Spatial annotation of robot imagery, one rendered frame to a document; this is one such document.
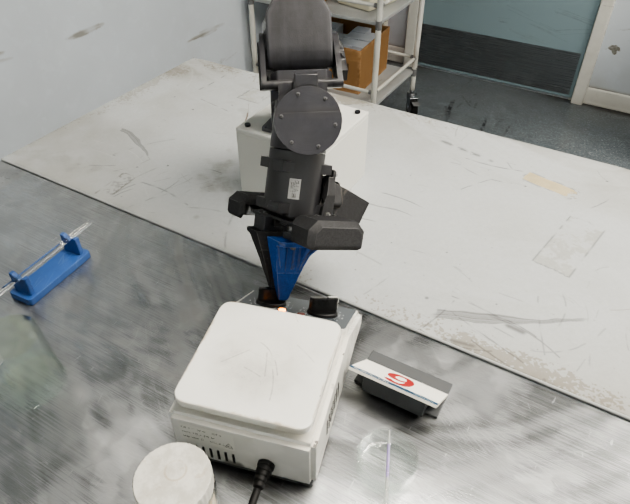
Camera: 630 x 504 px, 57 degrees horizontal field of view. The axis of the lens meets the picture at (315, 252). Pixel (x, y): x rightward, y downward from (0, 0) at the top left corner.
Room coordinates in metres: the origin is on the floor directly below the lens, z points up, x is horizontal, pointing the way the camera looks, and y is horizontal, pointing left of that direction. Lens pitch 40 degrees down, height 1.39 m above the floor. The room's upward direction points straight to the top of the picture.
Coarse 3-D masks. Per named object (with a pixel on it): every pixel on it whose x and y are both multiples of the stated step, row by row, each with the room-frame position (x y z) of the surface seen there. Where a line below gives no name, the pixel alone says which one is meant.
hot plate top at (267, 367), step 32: (224, 320) 0.37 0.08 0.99; (256, 320) 0.37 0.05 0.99; (288, 320) 0.37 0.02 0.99; (320, 320) 0.37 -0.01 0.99; (224, 352) 0.33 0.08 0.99; (256, 352) 0.33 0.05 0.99; (288, 352) 0.33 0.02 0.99; (320, 352) 0.33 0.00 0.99; (192, 384) 0.30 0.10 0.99; (224, 384) 0.30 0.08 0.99; (256, 384) 0.30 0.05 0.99; (288, 384) 0.30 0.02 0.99; (320, 384) 0.30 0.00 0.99; (224, 416) 0.27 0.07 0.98; (256, 416) 0.27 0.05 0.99; (288, 416) 0.27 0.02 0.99
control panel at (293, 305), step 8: (248, 296) 0.45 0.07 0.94; (256, 296) 0.45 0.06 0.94; (256, 304) 0.42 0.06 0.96; (288, 304) 0.44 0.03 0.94; (296, 304) 0.44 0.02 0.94; (304, 304) 0.44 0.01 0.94; (296, 312) 0.41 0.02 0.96; (304, 312) 0.42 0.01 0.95; (344, 312) 0.43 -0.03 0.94; (352, 312) 0.43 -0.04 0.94; (336, 320) 0.40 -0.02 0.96; (344, 320) 0.40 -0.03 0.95; (344, 328) 0.38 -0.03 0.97
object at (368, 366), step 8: (360, 368) 0.36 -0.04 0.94; (368, 368) 0.36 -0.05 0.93; (376, 368) 0.37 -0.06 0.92; (384, 368) 0.38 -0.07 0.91; (384, 376) 0.35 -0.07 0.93; (392, 376) 0.36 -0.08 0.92; (400, 376) 0.37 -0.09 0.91; (400, 384) 0.34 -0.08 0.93; (408, 384) 0.35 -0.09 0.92; (416, 384) 0.35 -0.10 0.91; (416, 392) 0.33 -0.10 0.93; (424, 392) 0.34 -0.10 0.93; (432, 392) 0.34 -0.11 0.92; (440, 392) 0.35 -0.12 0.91; (432, 400) 0.32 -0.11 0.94
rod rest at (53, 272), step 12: (72, 240) 0.56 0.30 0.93; (60, 252) 0.56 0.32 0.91; (72, 252) 0.56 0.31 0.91; (84, 252) 0.56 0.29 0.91; (48, 264) 0.54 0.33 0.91; (60, 264) 0.54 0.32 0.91; (72, 264) 0.54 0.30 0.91; (12, 276) 0.49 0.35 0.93; (24, 276) 0.49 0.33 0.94; (36, 276) 0.52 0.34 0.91; (48, 276) 0.52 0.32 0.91; (60, 276) 0.52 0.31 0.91; (24, 288) 0.49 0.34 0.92; (36, 288) 0.50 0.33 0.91; (48, 288) 0.50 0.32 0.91; (24, 300) 0.48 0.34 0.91; (36, 300) 0.48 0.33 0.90
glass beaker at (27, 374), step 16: (0, 320) 0.40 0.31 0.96; (16, 320) 0.40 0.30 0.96; (32, 320) 0.41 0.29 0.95; (0, 336) 0.38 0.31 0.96; (16, 336) 0.38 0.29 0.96; (32, 336) 0.38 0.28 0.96; (0, 352) 0.36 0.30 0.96; (16, 352) 0.36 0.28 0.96; (32, 352) 0.36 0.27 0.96; (48, 352) 0.36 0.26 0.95; (0, 368) 0.34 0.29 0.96; (16, 368) 0.38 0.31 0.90; (32, 368) 0.38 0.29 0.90; (48, 368) 0.38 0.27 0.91; (64, 368) 0.36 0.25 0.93; (0, 384) 0.35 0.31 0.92; (16, 384) 0.36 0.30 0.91; (32, 384) 0.36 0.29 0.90; (48, 384) 0.36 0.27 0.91; (64, 384) 0.36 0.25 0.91; (0, 400) 0.32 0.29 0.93; (16, 400) 0.34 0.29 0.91; (32, 400) 0.34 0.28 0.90; (48, 400) 0.34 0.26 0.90
